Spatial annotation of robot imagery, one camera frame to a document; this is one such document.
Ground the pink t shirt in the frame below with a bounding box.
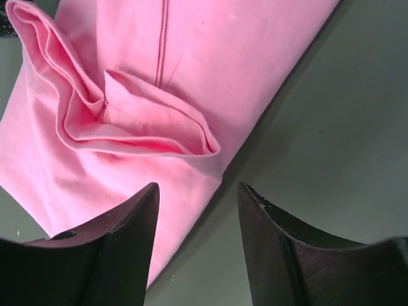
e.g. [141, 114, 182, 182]
[1, 0, 337, 282]

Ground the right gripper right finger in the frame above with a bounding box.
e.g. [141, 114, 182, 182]
[237, 183, 407, 305]

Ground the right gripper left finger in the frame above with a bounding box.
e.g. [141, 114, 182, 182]
[18, 182, 160, 306]

